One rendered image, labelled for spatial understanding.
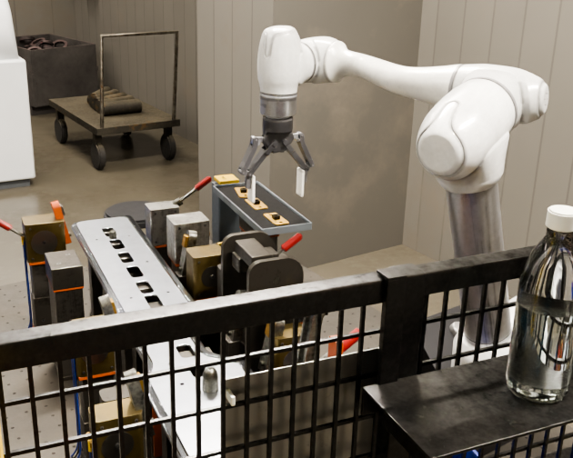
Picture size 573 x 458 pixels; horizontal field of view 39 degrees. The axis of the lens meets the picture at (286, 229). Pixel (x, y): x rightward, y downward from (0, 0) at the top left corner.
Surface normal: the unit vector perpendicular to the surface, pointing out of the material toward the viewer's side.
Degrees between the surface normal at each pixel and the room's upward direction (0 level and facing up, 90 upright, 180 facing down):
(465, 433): 0
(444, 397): 0
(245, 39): 90
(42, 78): 90
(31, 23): 90
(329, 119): 90
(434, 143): 99
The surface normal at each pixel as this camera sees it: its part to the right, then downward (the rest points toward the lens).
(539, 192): -0.83, 0.18
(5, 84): 0.49, 0.33
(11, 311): 0.03, -0.93
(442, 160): -0.61, 0.40
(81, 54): 0.71, 0.27
